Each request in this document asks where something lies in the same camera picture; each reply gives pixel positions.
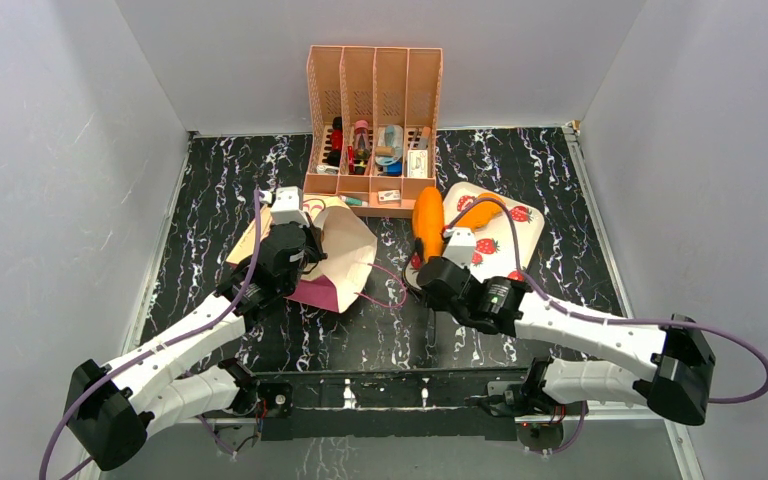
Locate orange baguette bread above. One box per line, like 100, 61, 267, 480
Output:
411, 186, 445, 263

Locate pink desk organizer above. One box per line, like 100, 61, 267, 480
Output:
303, 45, 444, 218

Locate white small box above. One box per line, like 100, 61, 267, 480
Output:
406, 149, 431, 178

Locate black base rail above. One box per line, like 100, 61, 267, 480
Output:
251, 367, 587, 444

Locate green tube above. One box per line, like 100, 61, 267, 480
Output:
338, 194, 369, 207

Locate purple cable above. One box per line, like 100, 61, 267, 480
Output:
37, 186, 273, 480
446, 196, 768, 405

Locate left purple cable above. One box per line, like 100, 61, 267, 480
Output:
37, 186, 273, 480

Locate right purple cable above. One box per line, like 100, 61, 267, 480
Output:
446, 196, 768, 405

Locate white strawberry tray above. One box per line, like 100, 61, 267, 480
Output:
403, 182, 545, 289

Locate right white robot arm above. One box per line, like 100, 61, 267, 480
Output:
417, 257, 716, 426

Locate small white card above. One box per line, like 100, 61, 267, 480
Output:
377, 190, 401, 204

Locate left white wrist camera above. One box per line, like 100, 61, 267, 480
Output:
270, 186, 310, 227

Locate pink and cream paper bag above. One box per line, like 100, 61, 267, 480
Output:
216, 190, 377, 316

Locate long twisted orange bread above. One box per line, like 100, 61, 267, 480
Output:
457, 193, 505, 231

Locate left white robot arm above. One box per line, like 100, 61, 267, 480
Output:
64, 222, 327, 471

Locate pink capped bottle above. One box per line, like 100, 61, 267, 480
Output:
350, 119, 370, 175

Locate red black bottle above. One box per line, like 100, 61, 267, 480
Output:
325, 116, 343, 167

